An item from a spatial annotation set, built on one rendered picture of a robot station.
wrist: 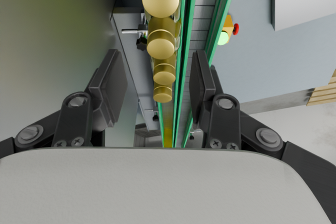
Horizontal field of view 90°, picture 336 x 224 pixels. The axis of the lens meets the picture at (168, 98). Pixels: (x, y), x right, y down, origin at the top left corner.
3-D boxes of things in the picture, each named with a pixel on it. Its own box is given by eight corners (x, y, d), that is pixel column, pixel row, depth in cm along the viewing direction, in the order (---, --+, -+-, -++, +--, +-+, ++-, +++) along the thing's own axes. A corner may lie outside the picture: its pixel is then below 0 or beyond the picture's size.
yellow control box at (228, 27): (210, 13, 60) (213, 27, 56) (231, 13, 60) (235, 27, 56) (206, 30, 66) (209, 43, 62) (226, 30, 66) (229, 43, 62)
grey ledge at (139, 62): (117, -6, 51) (110, 17, 45) (146, -6, 51) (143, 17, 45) (149, 118, 133) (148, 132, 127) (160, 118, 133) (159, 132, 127)
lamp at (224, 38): (216, 30, 57) (217, 36, 56) (229, 30, 57) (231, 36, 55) (213, 40, 61) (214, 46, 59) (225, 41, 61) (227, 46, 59)
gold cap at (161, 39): (146, 13, 21) (143, 38, 19) (175, 13, 21) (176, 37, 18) (149, 37, 24) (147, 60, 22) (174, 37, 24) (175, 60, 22)
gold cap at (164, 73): (153, 48, 26) (151, 71, 23) (176, 48, 26) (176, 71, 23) (154, 64, 29) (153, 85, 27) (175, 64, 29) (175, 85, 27)
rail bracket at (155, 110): (145, 94, 84) (143, 118, 77) (159, 94, 83) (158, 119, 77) (146, 98, 87) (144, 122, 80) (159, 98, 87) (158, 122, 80)
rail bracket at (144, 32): (124, 5, 45) (116, 40, 38) (150, 5, 45) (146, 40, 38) (127, 19, 48) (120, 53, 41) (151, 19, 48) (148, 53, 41)
